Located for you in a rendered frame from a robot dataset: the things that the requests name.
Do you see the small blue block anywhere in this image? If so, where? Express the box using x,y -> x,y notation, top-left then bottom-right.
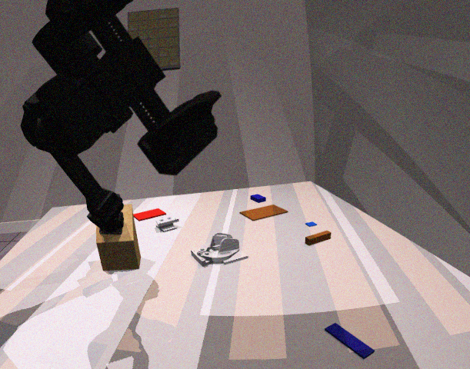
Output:
250,194 -> 266,203

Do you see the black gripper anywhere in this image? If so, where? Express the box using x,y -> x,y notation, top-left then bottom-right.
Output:
45,0 -> 221,175

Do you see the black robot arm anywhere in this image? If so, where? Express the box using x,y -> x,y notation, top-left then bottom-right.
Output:
21,21 -> 133,234

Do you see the red flat rectangular plate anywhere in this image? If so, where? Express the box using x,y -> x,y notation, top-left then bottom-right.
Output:
134,208 -> 166,221

